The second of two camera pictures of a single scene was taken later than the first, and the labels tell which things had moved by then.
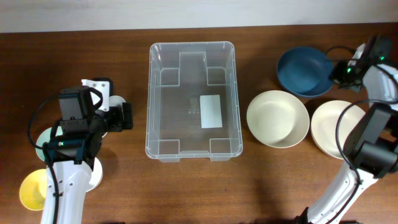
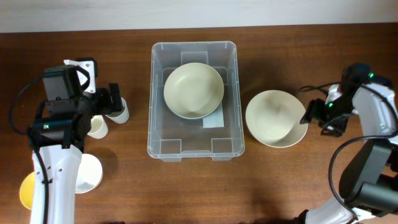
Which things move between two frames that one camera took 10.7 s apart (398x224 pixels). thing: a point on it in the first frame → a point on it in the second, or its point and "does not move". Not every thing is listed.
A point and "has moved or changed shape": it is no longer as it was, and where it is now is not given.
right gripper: x=336 y=74 → x=314 y=110
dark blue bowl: x=305 y=71 → x=196 y=118
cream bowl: x=278 y=119 does not move
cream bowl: x=324 y=120 has moved or changed shape
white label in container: x=210 y=111 does not move
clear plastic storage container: x=193 y=107 does not move
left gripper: x=118 y=124 → x=106 y=106
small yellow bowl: x=33 y=190 does not move
